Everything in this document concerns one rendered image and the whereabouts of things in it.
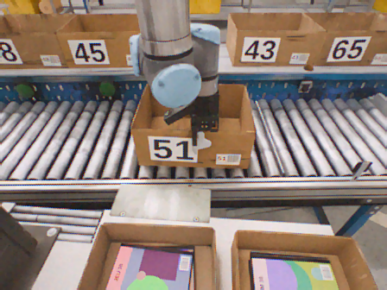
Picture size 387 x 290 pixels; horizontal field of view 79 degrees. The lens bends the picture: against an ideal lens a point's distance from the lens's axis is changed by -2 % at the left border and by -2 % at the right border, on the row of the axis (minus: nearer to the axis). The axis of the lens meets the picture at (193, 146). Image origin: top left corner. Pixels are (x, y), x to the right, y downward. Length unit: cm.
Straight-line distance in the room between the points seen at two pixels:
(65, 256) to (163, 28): 61
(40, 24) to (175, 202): 123
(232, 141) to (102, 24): 101
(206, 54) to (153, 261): 51
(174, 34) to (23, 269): 66
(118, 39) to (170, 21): 78
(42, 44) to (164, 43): 95
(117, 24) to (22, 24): 50
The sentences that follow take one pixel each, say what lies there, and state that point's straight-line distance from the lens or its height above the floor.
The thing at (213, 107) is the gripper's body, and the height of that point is 100.
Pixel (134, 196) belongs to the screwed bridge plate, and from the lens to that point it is 79.
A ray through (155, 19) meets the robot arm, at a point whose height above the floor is 128.
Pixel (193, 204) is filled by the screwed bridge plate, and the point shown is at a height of 75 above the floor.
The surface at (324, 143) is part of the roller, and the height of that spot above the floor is 74.
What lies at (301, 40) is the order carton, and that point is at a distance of 124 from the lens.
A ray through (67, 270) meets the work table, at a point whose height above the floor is 75.
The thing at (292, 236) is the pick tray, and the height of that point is 84.
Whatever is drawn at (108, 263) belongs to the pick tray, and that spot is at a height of 76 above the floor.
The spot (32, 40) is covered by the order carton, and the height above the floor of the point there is 102.
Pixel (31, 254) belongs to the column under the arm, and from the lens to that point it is 79.
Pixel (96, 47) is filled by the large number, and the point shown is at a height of 99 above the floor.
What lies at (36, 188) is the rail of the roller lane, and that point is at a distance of 95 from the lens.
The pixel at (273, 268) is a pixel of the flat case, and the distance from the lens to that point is 65.
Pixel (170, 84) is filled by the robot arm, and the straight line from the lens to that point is 42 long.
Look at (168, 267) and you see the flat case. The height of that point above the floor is 78.
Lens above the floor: 138
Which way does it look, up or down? 43 degrees down
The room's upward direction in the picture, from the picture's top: straight up
